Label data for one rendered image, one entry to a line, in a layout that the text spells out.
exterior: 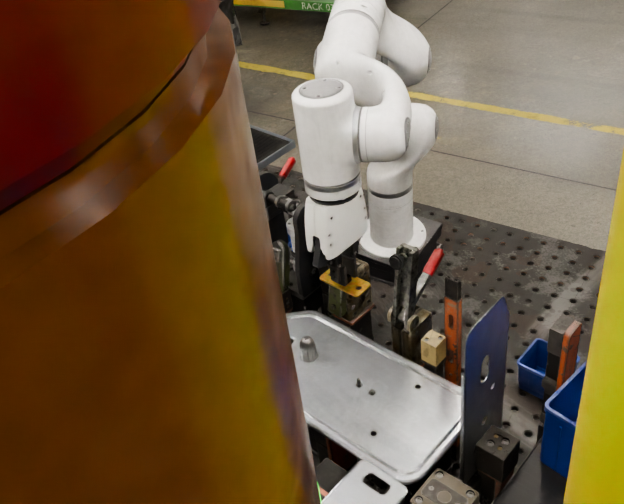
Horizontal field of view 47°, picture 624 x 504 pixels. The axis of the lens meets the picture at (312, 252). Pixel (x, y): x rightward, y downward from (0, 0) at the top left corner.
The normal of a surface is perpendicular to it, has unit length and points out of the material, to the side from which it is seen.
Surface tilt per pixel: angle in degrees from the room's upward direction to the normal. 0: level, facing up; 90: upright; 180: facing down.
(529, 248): 0
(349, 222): 92
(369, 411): 0
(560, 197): 0
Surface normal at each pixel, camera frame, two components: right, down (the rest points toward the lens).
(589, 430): -0.96, 0.24
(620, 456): -0.66, 0.52
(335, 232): 0.66, 0.41
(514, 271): -0.11, -0.78
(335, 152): -0.06, 0.63
